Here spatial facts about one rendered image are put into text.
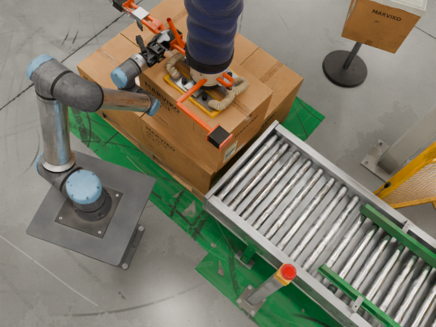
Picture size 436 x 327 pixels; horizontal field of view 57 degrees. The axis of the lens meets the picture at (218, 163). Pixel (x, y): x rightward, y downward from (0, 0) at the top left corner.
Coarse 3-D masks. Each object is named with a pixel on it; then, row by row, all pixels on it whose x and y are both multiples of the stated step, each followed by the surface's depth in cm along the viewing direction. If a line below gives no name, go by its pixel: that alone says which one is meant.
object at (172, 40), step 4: (168, 28) 201; (168, 32) 201; (172, 32) 201; (180, 32) 201; (172, 36) 200; (180, 36) 200; (172, 40) 199; (176, 40) 199; (164, 44) 201; (168, 44) 198; (172, 44) 198; (168, 48) 200; (172, 48) 201
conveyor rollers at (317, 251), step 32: (256, 160) 250; (288, 160) 252; (224, 192) 239; (288, 192) 243; (320, 192) 244; (256, 224) 232; (320, 224) 235; (352, 224) 238; (288, 256) 227; (352, 256) 229; (416, 256) 232; (416, 288) 224; (416, 320) 217
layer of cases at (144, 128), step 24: (168, 0) 301; (168, 24) 291; (120, 48) 279; (240, 48) 287; (96, 72) 268; (264, 72) 280; (288, 72) 282; (288, 96) 277; (120, 120) 289; (144, 120) 256; (264, 120) 265; (144, 144) 290; (168, 144) 256; (192, 168) 257
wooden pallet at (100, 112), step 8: (96, 112) 316; (104, 112) 302; (288, 112) 318; (112, 120) 301; (280, 120) 312; (120, 128) 311; (128, 136) 309; (136, 144) 306; (144, 152) 305; (152, 152) 291; (160, 160) 291; (168, 168) 300; (176, 176) 298; (184, 184) 296; (192, 192) 293; (200, 200) 293
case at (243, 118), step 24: (144, 72) 207; (168, 72) 208; (240, 72) 212; (168, 96) 205; (216, 96) 205; (240, 96) 206; (264, 96) 207; (168, 120) 227; (192, 120) 204; (216, 120) 198; (240, 120) 200; (192, 144) 226; (240, 144) 229; (216, 168) 225
